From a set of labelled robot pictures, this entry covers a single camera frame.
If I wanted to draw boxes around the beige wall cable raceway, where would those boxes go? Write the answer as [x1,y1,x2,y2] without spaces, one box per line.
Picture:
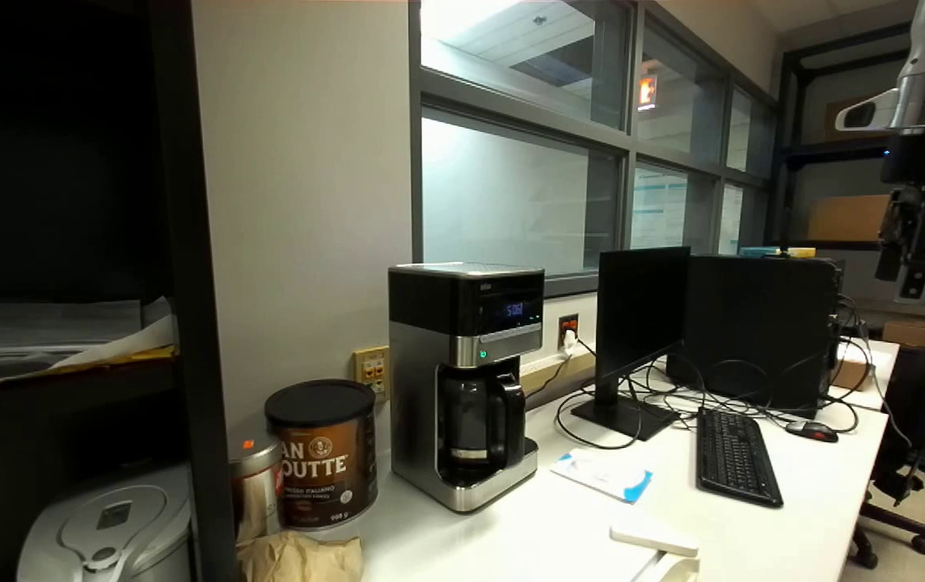
[517,345,603,400]

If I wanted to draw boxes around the black office chair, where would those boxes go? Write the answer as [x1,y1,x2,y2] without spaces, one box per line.
[848,331,925,574]

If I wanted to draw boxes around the black power cord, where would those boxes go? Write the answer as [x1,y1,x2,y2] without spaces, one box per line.
[521,327,603,406]

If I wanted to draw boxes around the small jar orange lid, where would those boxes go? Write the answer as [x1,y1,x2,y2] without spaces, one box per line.
[226,433,286,544]

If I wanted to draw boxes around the white flat plastic object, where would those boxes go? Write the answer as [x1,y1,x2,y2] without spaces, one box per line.
[604,520,704,582]

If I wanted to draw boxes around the stack of white papers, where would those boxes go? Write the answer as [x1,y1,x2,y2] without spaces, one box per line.
[0,294,182,387]

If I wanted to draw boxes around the white blue paper card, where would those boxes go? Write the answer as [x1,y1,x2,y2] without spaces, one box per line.
[548,447,658,507]

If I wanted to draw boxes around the brown cardboard box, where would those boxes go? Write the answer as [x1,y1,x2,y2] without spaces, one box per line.
[806,190,897,247]

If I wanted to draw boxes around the large black computer monitor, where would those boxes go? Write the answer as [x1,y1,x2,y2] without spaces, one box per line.
[666,254,841,420]

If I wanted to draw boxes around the black computer keyboard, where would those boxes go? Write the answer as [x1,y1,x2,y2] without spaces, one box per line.
[692,406,788,511]

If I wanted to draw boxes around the tangled black desk cables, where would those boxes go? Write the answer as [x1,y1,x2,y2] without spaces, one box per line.
[552,341,876,452]

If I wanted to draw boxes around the black shelving unit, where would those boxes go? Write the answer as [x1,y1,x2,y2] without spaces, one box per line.
[0,0,241,582]

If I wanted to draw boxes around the brown coffee can black lid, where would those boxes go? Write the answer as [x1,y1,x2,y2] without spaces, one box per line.
[261,377,382,534]

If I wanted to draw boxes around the silver black coffeemaker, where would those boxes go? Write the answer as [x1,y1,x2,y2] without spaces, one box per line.
[385,260,548,518]

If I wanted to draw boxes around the glass carafe black handle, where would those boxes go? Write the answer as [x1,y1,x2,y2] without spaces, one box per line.
[436,361,531,480]

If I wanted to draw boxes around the crumpled brown paper bag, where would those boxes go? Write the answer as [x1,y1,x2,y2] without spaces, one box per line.
[233,532,369,582]

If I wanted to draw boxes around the black computer monitor with stand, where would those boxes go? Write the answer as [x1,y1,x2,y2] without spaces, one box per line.
[569,242,696,443]

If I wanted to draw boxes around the black computer mouse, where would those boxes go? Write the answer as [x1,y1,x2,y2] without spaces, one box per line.
[793,420,841,447]

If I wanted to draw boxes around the white rounded kitchen appliance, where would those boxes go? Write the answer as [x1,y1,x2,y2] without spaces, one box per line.
[12,464,201,582]

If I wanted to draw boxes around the black metal storage rack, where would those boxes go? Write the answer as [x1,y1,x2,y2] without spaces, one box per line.
[770,40,925,338]

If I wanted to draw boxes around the yellow wall outlet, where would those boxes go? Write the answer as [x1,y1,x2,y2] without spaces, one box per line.
[349,342,395,391]

